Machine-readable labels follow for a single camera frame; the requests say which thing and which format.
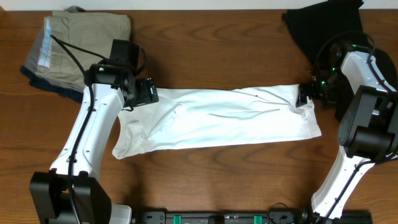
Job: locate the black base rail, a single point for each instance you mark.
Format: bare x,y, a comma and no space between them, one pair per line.
275,215

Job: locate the folded navy garment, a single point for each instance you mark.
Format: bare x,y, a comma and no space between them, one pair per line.
46,85

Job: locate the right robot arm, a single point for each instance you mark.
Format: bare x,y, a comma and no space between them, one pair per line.
366,107

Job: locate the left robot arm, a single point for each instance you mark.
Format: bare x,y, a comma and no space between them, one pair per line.
70,191

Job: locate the black t-shirt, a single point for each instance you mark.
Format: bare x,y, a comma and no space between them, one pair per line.
326,33

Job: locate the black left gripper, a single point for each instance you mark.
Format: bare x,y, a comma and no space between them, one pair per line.
149,94

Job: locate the white printed t-shirt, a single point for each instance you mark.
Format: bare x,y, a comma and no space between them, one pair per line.
196,118

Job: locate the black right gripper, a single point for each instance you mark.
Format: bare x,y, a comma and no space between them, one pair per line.
312,94

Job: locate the folded khaki trousers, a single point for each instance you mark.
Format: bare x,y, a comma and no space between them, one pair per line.
92,31

